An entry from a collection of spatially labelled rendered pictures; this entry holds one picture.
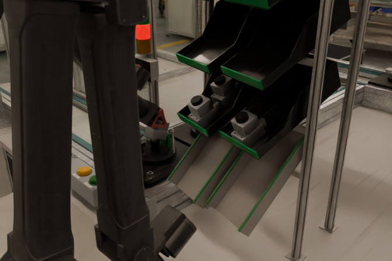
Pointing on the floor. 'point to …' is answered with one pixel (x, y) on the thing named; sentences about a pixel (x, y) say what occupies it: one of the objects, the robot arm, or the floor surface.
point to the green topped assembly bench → (374, 34)
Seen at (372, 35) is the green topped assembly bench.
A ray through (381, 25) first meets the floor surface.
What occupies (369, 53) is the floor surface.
